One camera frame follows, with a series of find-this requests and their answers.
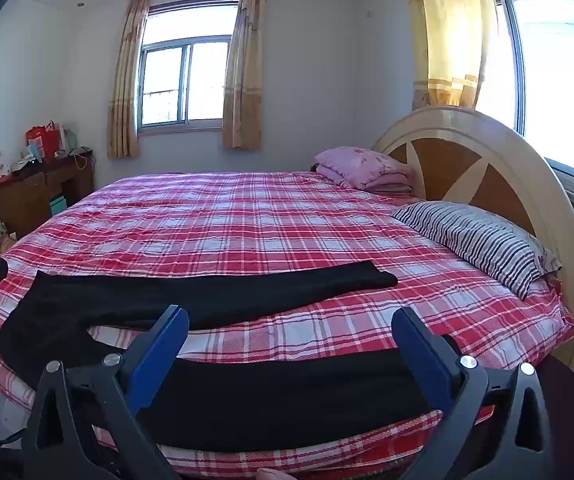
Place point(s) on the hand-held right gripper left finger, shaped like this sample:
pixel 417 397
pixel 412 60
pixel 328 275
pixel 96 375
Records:
pixel 162 355

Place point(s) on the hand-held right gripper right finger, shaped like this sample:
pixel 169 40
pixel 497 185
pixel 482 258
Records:
pixel 424 355

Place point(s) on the black pants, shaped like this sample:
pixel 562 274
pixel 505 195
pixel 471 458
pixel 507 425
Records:
pixel 267 395

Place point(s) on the patterned floor bag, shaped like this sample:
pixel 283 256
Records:
pixel 4 240

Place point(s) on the brown wooden desk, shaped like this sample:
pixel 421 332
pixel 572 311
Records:
pixel 22 200

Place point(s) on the flat red box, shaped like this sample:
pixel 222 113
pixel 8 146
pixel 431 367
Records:
pixel 1 179

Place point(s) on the teal box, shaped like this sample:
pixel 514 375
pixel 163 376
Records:
pixel 58 206

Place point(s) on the striped pillow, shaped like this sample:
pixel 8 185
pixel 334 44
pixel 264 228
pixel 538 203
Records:
pixel 482 240

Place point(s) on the red gift bag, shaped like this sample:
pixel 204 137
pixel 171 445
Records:
pixel 47 140

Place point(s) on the red plaid bed sheet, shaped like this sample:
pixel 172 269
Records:
pixel 267 220

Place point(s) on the wooden bed headboard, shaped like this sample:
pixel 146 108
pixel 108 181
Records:
pixel 497 185

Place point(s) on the pink pillow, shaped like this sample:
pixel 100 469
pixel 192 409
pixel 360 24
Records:
pixel 362 165

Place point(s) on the beige patterned curtain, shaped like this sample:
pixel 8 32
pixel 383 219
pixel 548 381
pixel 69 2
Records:
pixel 244 70
pixel 124 85

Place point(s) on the small sliding window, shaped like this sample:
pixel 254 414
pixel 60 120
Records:
pixel 187 85

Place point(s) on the large side window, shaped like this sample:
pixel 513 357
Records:
pixel 557 85

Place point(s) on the yellow curtain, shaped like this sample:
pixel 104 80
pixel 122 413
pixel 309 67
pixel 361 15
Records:
pixel 447 35

